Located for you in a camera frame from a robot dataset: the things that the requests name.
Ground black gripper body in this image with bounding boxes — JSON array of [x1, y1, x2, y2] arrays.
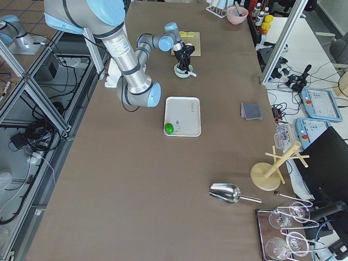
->
[[173, 43, 190, 64]]

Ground mint green bowl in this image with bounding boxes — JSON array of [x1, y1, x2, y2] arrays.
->
[[174, 64, 193, 78]]

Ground pink bowl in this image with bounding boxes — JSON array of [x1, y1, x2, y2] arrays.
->
[[226, 6, 249, 24]]

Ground bamboo cutting board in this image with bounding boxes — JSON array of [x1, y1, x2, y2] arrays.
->
[[180, 31, 201, 57]]

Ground lower lemon slice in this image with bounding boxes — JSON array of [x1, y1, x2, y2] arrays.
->
[[179, 31, 187, 37]]

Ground cream rabbit tray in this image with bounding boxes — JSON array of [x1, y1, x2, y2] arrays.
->
[[163, 96, 201, 137]]

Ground green lime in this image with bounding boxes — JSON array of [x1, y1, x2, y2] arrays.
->
[[164, 123, 175, 135]]

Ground grey folded cloth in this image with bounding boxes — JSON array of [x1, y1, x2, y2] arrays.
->
[[240, 102, 263, 120]]

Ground yellow toy fruit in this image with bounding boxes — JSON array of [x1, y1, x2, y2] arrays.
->
[[261, 15, 274, 31]]

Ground clear plastic box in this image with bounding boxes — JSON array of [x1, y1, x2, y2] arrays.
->
[[274, 123, 298, 151]]

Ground steel scoop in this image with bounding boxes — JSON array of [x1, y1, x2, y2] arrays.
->
[[209, 183, 262, 204]]

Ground wooden mug tree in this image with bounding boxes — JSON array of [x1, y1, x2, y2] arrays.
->
[[250, 141, 310, 191]]

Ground lower teach pendant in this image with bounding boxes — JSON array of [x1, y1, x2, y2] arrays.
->
[[295, 117, 331, 149]]

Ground teach pendant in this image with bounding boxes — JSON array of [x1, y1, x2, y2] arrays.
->
[[301, 87, 343, 122], [295, 117, 331, 149]]

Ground upper teach pendant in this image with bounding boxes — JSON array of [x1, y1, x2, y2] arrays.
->
[[301, 87, 343, 122]]

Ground black monitor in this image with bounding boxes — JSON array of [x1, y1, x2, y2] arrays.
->
[[294, 127, 347, 202]]

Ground far wine glass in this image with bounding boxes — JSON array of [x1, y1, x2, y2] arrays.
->
[[269, 201, 310, 229]]

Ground wine glass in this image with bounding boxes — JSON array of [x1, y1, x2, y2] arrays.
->
[[265, 232, 309, 260], [269, 201, 310, 229]]

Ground black framed glass rack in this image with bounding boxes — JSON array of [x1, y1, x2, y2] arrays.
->
[[256, 208, 326, 260]]

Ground near wine glass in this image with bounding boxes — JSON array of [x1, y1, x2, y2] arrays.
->
[[265, 232, 309, 260]]

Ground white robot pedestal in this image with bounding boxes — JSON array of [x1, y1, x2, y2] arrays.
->
[[104, 58, 147, 90]]

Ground aluminium frame post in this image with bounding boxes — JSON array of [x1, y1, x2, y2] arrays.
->
[[260, 0, 308, 86]]

